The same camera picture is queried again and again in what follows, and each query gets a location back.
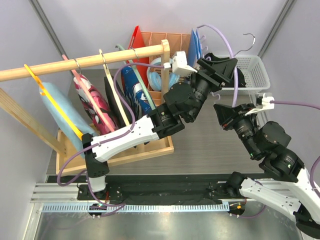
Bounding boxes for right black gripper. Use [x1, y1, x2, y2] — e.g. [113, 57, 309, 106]
[212, 102, 259, 158]

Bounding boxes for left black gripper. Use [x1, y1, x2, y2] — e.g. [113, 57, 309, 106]
[184, 58, 237, 122]

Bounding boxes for lilac plastic hanger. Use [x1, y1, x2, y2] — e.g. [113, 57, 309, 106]
[196, 24, 256, 108]

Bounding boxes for black trousers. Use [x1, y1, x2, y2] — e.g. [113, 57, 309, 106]
[203, 52, 247, 88]

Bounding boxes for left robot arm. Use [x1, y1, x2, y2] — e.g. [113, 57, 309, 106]
[82, 51, 238, 200]

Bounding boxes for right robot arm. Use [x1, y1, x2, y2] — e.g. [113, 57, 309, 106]
[213, 103, 320, 239]

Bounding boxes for mint green hanger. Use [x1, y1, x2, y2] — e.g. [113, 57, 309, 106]
[115, 44, 156, 110]

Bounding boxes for yellow hanger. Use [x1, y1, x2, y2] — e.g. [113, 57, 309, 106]
[23, 63, 85, 140]

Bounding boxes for blue folder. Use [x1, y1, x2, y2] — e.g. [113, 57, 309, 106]
[187, 29, 202, 66]

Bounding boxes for white plastic basket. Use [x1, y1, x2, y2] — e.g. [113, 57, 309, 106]
[214, 54, 271, 96]

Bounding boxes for orange file organizer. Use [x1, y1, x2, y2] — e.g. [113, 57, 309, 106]
[141, 31, 195, 107]

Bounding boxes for light blue headphones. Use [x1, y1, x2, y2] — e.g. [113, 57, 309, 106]
[146, 67, 180, 92]

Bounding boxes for blue patterned garment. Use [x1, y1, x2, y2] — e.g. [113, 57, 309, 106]
[120, 64, 156, 120]

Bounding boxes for red folder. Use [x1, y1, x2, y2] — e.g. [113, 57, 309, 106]
[128, 25, 146, 49]

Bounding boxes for pink floral garment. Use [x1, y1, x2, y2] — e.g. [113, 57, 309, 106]
[72, 74, 121, 137]

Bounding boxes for light blue garment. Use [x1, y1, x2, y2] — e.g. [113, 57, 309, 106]
[41, 82, 98, 152]

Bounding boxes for wooden clothes rack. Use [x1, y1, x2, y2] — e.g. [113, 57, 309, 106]
[0, 39, 174, 170]

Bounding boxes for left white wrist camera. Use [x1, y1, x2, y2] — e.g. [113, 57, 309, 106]
[162, 51, 198, 77]

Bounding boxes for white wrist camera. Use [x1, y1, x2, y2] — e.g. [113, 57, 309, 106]
[245, 93, 275, 116]
[162, 51, 198, 77]

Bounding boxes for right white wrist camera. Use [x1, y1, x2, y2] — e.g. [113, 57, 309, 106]
[245, 93, 275, 116]

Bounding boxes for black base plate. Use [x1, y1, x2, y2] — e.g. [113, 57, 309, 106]
[76, 172, 268, 206]

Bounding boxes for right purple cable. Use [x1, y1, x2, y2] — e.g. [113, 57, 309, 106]
[229, 100, 320, 220]

